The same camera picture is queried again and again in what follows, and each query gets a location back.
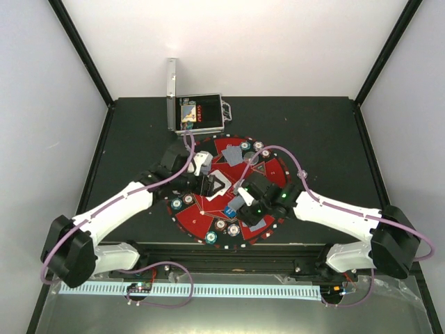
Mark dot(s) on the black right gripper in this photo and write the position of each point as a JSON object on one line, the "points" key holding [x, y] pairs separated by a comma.
{"points": [[249, 218]]}

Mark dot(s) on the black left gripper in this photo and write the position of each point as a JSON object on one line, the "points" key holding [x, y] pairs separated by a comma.
{"points": [[208, 191]]}

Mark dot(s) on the brown chip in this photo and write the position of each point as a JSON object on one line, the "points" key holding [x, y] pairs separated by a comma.
{"points": [[220, 225], [265, 153], [188, 199]]}

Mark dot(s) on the green chips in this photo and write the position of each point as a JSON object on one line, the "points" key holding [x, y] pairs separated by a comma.
{"points": [[245, 146], [176, 204], [210, 237]]}

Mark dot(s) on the black triangular token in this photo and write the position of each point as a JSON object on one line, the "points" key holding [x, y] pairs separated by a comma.
{"points": [[260, 168]]}

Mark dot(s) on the grey card deck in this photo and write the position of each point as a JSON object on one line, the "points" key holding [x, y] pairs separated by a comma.
{"points": [[236, 203]]}

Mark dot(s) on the blue small blind button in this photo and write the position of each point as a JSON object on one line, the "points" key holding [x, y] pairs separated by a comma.
{"points": [[229, 212]]}

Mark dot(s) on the purple white chip stack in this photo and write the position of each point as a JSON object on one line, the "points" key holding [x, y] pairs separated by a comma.
{"points": [[302, 174]]}

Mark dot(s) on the clear round dealer puck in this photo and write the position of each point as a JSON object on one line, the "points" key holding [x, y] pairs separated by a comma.
{"points": [[251, 158]]}

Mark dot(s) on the blue white chip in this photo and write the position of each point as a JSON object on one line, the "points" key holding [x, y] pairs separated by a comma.
{"points": [[233, 230]]}

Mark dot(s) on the blue white chips seat one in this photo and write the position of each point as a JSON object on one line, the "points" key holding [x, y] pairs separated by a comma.
{"points": [[258, 145]]}

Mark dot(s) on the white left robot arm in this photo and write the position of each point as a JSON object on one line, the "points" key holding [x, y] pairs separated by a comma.
{"points": [[73, 251]]}

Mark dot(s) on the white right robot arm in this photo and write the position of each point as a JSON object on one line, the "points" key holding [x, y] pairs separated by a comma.
{"points": [[384, 238]]}

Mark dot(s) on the round red black poker mat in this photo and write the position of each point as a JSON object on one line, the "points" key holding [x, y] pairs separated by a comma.
{"points": [[198, 218]]}

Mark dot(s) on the open aluminium poker case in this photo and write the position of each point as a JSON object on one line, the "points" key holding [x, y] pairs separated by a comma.
{"points": [[199, 114]]}

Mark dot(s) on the card pack in case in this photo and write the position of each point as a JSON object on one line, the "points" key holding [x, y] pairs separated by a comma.
{"points": [[188, 113]]}

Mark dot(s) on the small green circuit board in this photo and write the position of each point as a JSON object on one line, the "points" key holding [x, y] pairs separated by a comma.
{"points": [[139, 288]]}

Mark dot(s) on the light blue cable duct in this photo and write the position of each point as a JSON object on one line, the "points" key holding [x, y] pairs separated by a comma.
{"points": [[199, 290]]}

